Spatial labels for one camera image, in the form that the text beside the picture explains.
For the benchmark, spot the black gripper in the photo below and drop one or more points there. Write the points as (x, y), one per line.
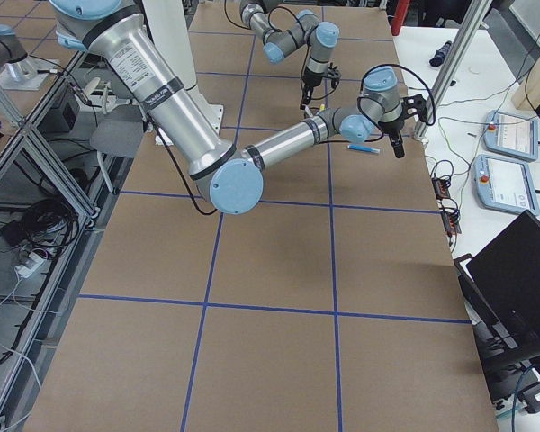
(391, 130)
(308, 83)

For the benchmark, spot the blue highlighter pen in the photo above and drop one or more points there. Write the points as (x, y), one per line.
(364, 149)

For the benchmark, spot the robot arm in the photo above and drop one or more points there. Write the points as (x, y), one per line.
(319, 38)
(230, 178)

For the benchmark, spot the folded blue umbrella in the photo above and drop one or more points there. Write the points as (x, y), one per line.
(440, 55)

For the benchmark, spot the far teach pendant tablet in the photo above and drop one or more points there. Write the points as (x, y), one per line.
(511, 135)

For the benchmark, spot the teach pendant tablet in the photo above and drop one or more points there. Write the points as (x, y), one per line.
(504, 185)
(511, 135)

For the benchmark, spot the near teach pendant tablet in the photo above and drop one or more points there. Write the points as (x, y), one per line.
(504, 185)

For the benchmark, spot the grey office chair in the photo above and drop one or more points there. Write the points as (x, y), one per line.
(119, 133)

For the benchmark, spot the black laptop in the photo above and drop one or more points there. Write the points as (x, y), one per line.
(503, 287)

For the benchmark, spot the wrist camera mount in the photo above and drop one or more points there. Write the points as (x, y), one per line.
(416, 105)

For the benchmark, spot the aluminium frame post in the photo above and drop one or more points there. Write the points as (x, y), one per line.
(462, 41)

